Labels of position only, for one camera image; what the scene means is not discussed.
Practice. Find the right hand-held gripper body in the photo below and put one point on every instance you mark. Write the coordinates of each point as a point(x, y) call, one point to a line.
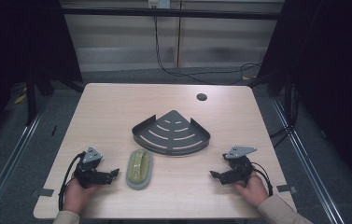
point(239, 165)

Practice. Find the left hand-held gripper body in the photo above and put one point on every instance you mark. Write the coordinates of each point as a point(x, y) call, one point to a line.
point(88, 168)

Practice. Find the green soap bar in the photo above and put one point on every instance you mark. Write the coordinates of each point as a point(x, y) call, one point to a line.
point(139, 166)

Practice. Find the black metal corner shelf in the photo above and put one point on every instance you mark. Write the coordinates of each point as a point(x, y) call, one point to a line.
point(172, 137)

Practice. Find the person's right hand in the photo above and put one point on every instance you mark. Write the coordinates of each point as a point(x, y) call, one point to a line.
point(253, 191)

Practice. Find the person's left hand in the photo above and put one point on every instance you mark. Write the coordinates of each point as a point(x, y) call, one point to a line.
point(77, 196)

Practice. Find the grey tape strip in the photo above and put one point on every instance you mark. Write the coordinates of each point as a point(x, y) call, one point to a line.
point(45, 192)
point(286, 188)

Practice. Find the black table grommet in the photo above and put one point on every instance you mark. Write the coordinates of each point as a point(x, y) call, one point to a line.
point(201, 97)

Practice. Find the black metal stand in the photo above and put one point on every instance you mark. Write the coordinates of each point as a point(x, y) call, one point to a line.
point(288, 99)
point(31, 99)

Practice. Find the black curtain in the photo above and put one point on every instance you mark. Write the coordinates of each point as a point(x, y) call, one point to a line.
point(18, 43)
point(335, 77)

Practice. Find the black horizontal bar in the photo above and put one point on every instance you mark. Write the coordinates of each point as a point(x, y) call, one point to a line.
point(170, 13)

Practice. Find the metal floor rail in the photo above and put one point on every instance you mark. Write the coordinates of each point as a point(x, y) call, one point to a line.
point(307, 168)
point(7, 168)

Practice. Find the white wall socket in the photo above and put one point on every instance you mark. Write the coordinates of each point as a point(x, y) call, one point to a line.
point(159, 3)

